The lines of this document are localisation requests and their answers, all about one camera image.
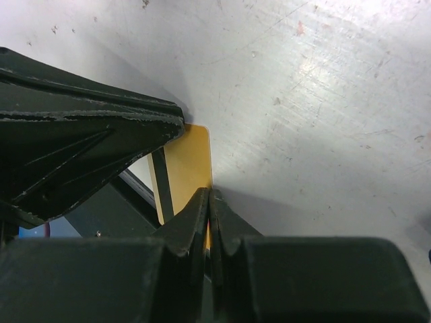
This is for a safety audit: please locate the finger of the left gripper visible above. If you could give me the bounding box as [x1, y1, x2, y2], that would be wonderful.
[1, 48, 185, 229]

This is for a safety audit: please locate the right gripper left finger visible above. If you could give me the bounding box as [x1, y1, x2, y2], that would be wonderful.
[1, 188, 209, 322]

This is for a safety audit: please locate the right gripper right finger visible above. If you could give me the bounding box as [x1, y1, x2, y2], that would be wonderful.
[208, 190, 430, 322]

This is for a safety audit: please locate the gold card magnetic stripe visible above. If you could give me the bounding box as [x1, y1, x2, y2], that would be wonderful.
[146, 122, 214, 252]

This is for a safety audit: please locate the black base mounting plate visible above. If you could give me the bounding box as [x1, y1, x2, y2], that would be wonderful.
[43, 168, 162, 238]

